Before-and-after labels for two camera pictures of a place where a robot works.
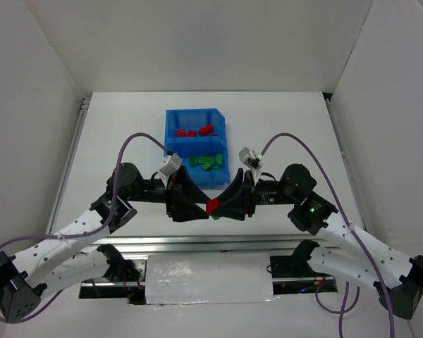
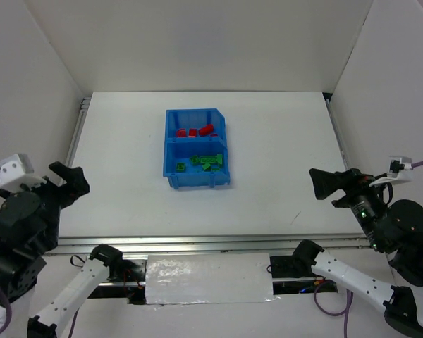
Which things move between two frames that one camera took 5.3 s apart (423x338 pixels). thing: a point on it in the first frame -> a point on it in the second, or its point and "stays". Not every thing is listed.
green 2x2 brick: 206,167 stays
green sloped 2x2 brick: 193,160 stays
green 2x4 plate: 203,160 stays
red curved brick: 192,133 stays
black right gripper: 250,193 -> 346,188
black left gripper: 173,197 -> 60,190
